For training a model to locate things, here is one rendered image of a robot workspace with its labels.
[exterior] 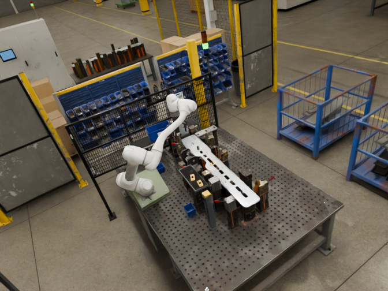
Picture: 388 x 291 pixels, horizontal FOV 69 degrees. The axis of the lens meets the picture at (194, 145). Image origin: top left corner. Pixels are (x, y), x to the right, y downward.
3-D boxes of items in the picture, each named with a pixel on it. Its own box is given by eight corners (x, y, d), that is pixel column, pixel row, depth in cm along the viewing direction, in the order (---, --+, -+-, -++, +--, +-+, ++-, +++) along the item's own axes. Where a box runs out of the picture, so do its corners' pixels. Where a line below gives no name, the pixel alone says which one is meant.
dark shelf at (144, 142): (198, 126, 374) (198, 123, 372) (135, 153, 348) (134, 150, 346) (191, 119, 391) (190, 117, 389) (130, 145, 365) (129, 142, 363)
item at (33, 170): (86, 180, 485) (26, 68, 371) (88, 184, 475) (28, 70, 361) (2, 220, 439) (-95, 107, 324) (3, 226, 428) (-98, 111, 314)
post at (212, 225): (218, 227, 274) (212, 195, 249) (211, 231, 272) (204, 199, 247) (214, 222, 280) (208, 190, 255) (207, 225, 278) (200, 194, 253)
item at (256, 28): (243, 108, 593) (234, 4, 478) (238, 105, 603) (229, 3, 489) (279, 90, 629) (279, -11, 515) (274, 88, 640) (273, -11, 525)
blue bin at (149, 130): (173, 134, 363) (171, 125, 355) (150, 142, 356) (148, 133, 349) (169, 128, 376) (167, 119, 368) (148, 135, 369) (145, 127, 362)
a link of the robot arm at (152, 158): (163, 152, 244) (148, 146, 242) (156, 172, 240) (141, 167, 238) (161, 155, 257) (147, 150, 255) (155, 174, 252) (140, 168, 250)
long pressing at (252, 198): (264, 198, 256) (264, 197, 255) (243, 209, 249) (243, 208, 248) (194, 134, 362) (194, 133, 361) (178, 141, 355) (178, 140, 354)
